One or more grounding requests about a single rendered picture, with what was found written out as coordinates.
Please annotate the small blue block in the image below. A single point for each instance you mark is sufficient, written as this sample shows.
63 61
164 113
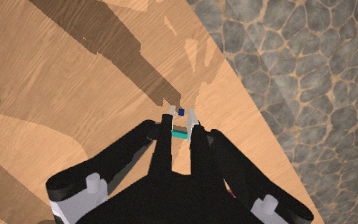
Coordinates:
181 112

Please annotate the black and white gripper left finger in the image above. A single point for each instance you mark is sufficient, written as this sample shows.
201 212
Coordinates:
77 190

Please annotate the turquoise rod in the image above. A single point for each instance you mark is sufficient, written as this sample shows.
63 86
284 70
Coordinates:
179 134

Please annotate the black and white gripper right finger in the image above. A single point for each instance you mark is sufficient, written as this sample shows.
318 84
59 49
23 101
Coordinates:
266 200

